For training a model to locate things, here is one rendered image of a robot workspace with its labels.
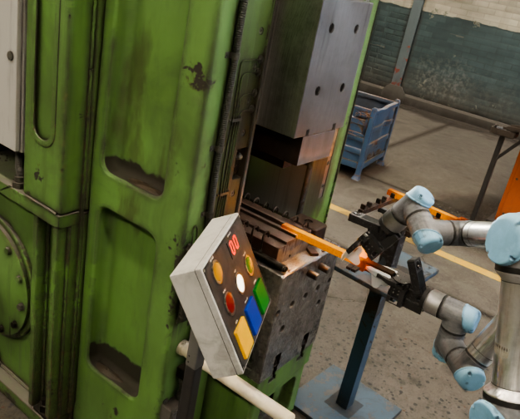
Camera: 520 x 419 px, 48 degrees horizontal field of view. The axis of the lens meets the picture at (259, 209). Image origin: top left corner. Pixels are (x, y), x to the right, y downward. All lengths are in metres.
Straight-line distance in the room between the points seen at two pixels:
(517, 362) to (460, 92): 8.35
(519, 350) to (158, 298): 1.05
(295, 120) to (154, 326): 0.80
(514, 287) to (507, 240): 0.10
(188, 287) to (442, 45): 8.62
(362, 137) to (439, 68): 4.18
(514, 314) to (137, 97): 1.20
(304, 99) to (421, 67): 8.13
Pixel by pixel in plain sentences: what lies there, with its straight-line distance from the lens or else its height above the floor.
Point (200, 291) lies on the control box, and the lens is 1.31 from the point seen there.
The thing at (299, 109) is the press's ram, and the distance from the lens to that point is 1.71.
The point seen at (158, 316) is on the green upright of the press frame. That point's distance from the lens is 1.92.
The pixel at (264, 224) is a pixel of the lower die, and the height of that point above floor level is 0.99.
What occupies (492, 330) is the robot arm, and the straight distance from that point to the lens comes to 1.73.
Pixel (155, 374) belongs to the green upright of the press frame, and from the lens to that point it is 2.05.
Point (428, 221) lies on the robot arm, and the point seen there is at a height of 1.24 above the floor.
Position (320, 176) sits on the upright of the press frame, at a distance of 2.30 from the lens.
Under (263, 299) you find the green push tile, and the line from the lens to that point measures 1.59.
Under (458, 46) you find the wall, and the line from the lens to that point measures 9.62.
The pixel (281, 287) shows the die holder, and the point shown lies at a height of 0.87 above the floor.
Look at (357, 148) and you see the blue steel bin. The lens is 5.74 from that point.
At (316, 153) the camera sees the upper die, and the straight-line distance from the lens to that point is 1.89.
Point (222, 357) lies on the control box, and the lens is 1.39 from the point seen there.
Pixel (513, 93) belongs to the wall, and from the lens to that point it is 9.44.
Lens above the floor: 1.85
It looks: 24 degrees down
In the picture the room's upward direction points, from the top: 11 degrees clockwise
